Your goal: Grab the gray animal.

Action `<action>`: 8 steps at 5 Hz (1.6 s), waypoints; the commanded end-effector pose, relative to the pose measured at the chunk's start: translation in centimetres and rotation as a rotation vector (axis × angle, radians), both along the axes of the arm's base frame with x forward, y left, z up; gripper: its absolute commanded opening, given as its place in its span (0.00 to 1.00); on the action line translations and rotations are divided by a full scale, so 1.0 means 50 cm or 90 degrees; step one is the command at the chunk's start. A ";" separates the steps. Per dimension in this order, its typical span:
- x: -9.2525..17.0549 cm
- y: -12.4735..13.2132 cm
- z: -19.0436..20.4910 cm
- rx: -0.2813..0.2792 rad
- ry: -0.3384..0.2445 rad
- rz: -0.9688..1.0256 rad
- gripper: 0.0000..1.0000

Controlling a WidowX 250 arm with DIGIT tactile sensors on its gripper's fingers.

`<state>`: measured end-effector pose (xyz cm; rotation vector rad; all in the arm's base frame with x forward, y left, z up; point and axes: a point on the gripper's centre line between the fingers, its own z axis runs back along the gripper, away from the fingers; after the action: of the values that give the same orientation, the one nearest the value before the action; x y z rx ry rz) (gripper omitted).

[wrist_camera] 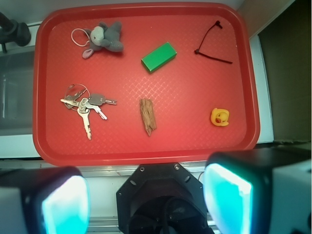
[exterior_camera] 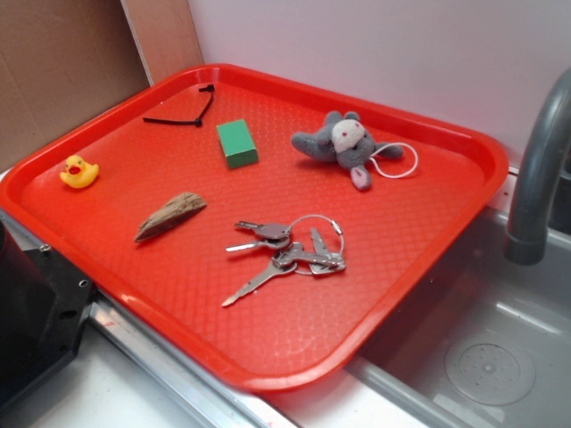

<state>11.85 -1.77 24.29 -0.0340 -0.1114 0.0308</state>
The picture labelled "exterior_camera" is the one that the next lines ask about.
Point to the gray plush animal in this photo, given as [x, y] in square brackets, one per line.
[345, 141]

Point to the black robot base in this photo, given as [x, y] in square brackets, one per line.
[45, 302]

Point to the red plastic tray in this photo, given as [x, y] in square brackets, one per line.
[294, 329]

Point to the silver key bunch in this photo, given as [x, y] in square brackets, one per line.
[288, 255]

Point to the green rectangular block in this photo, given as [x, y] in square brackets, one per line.
[237, 144]

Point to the brown wood piece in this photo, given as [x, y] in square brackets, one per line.
[174, 212]

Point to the black zip tie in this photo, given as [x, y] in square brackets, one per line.
[197, 121]

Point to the yellow rubber duck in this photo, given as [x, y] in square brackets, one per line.
[79, 173]

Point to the gray sink basin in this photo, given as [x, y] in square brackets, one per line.
[479, 341]

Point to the gray faucet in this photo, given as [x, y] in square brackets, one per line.
[542, 194]

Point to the brown cardboard panel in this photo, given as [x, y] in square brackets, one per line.
[65, 62]

